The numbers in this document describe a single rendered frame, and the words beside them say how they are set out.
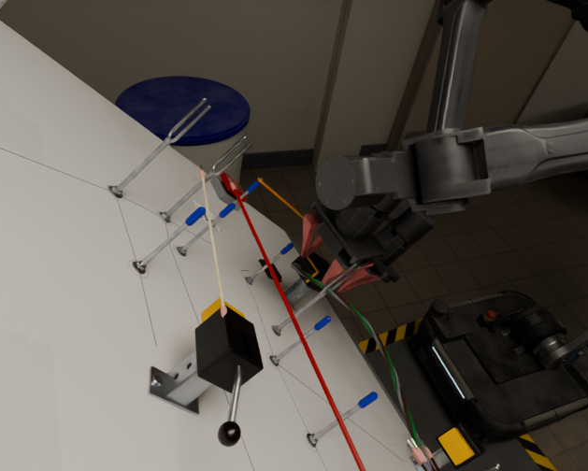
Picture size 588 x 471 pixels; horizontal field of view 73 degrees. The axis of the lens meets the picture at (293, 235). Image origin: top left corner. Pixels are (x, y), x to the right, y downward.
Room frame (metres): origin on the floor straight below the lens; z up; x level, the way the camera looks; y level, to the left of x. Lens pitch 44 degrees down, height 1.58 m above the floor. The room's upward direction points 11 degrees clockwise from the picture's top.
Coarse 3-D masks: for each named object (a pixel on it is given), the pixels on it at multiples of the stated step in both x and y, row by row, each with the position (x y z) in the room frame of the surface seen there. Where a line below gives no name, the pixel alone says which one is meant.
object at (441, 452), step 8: (456, 424) 0.26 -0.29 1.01; (464, 424) 0.27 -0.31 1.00; (464, 432) 0.25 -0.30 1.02; (472, 432) 0.27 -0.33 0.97; (472, 440) 0.24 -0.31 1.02; (472, 448) 0.23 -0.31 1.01; (480, 448) 0.24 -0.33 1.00; (440, 456) 0.23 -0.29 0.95; (448, 456) 0.22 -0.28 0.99; (472, 456) 0.22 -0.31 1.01; (416, 464) 0.22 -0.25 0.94; (440, 464) 0.22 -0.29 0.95; (464, 464) 0.21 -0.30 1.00
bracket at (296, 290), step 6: (294, 282) 0.41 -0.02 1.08; (300, 282) 0.42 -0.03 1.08; (288, 288) 0.40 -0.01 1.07; (294, 288) 0.41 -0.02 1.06; (300, 288) 0.41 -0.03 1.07; (306, 288) 0.40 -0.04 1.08; (288, 294) 0.40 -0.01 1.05; (294, 294) 0.39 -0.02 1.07; (300, 294) 0.40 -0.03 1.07; (288, 300) 0.38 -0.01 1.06; (294, 300) 0.39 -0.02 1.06
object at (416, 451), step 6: (414, 444) 0.14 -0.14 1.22; (414, 450) 0.13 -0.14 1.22; (420, 450) 0.13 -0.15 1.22; (426, 450) 0.15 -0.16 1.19; (414, 456) 0.14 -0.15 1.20; (420, 456) 0.13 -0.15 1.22; (432, 456) 0.14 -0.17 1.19; (420, 462) 0.13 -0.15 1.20; (426, 462) 0.13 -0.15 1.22; (432, 462) 0.14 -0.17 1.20; (426, 468) 0.12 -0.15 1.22; (438, 468) 0.13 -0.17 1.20
